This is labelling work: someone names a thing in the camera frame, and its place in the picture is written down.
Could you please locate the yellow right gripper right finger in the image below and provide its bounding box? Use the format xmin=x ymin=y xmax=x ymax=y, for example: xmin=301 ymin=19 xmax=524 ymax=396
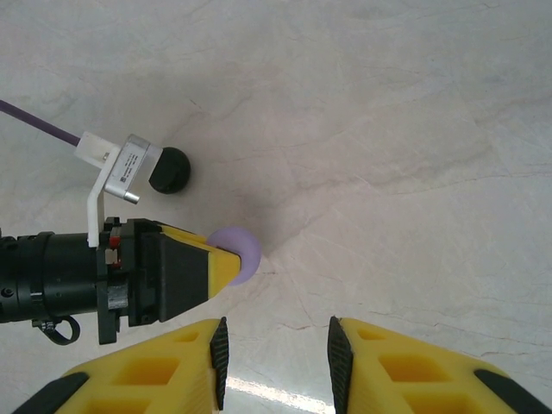
xmin=327 ymin=316 xmax=552 ymax=414

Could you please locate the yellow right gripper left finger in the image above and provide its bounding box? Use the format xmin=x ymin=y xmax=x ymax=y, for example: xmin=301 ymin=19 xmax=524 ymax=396
xmin=16 ymin=317 xmax=229 ymax=414

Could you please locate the purple earbud charging case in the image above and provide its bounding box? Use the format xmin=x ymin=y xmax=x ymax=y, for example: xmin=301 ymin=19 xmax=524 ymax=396
xmin=206 ymin=227 xmax=262 ymax=288

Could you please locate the black earbud charging case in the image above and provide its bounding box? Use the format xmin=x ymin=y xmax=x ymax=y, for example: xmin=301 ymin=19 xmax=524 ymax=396
xmin=147 ymin=146 xmax=191 ymax=196

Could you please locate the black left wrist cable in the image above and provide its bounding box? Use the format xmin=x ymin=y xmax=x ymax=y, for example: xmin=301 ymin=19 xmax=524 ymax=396
xmin=32 ymin=314 xmax=82 ymax=346

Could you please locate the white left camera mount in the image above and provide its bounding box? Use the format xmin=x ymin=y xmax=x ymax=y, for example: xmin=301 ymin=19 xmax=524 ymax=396
xmin=87 ymin=144 xmax=124 ymax=249

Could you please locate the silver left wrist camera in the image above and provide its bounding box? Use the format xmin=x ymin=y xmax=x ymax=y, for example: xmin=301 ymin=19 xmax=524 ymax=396
xmin=105 ymin=134 xmax=164 ymax=204

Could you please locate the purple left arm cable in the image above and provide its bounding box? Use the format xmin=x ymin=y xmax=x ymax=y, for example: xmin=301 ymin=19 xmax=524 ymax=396
xmin=0 ymin=98 xmax=84 ymax=148

